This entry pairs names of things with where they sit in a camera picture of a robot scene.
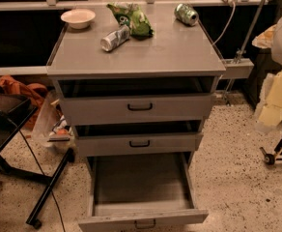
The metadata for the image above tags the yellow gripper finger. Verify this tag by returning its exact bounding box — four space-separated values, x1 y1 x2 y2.
254 71 282 130

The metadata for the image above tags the silver redbull can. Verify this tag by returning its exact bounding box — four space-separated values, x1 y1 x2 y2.
100 25 130 52

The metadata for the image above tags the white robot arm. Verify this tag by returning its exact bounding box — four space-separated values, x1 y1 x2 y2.
253 16 282 133

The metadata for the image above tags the green soda can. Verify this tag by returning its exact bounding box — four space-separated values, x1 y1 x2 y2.
174 4 199 26

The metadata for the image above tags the grey top drawer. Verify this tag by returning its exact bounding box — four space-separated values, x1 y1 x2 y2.
59 77 213 126

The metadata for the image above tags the grey drawer cabinet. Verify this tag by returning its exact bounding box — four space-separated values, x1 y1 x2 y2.
45 1 227 232

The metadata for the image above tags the grey bottom drawer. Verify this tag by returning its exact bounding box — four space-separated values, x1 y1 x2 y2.
79 153 209 232

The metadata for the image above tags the dark grey cabinet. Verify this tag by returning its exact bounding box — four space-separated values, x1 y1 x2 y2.
242 48 282 108

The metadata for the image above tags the metal pole stand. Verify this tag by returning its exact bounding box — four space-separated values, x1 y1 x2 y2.
222 0 273 106

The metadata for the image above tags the green chip bag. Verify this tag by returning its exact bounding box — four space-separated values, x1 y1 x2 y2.
106 3 154 37

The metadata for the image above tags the white ceramic bowl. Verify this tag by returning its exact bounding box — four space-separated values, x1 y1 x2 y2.
61 9 96 29

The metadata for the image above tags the clear plastic bag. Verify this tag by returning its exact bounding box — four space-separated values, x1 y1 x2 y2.
32 90 75 153

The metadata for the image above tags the orange cloth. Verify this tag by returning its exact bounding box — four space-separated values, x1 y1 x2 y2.
0 75 48 130

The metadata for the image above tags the white cable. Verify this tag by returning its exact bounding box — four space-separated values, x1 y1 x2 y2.
211 1 238 46

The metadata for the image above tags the black floor cable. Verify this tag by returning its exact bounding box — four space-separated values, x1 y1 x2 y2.
18 129 67 232

